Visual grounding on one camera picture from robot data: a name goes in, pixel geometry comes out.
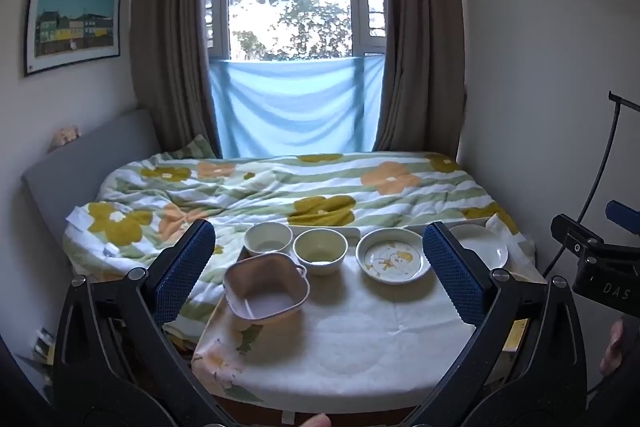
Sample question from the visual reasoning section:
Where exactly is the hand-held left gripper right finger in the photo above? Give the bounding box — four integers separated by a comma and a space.
404, 221, 588, 427

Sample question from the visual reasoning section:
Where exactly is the grey headboard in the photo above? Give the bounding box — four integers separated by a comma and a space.
21, 109, 162, 254

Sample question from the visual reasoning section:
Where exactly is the cream round bowl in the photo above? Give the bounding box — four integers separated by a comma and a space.
293, 228, 348, 277

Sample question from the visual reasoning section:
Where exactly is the black cable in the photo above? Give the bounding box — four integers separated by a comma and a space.
542, 99, 624, 276

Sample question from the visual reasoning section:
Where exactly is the floral striped blanket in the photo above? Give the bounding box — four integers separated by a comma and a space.
62, 152, 537, 344

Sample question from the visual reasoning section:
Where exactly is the white floral tablecloth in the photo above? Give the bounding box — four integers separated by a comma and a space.
191, 227, 532, 402

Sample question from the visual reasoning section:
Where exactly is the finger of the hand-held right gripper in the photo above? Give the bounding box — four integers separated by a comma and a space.
605, 201, 640, 234

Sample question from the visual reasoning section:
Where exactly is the plain white plate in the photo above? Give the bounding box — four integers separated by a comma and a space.
447, 224, 510, 269

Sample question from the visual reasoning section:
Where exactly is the black metal rod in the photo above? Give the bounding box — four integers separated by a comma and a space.
608, 90, 640, 114

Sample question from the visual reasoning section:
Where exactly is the printed cream plate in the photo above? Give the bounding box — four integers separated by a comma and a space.
355, 228, 435, 284

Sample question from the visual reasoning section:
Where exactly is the person's right hand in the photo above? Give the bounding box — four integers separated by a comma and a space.
599, 317, 627, 376

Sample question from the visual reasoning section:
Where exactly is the framed wall picture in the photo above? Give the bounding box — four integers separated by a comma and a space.
23, 0, 122, 78

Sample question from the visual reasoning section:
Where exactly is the green patterned pillow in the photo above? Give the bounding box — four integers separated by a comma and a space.
170, 134, 219, 160

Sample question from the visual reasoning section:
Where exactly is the person's left hand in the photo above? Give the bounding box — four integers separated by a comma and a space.
294, 412, 332, 427

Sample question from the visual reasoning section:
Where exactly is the pink square bowl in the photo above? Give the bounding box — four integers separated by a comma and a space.
223, 252, 310, 322

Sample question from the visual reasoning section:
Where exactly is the small white bowl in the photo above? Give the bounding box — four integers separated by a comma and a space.
243, 222, 293, 257

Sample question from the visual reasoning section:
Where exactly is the light blue cloth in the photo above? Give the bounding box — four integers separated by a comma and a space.
209, 55, 386, 158

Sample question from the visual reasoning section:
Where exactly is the pink plush toy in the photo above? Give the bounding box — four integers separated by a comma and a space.
52, 125, 81, 152

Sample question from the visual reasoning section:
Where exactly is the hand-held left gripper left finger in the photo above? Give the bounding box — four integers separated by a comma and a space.
52, 219, 236, 427

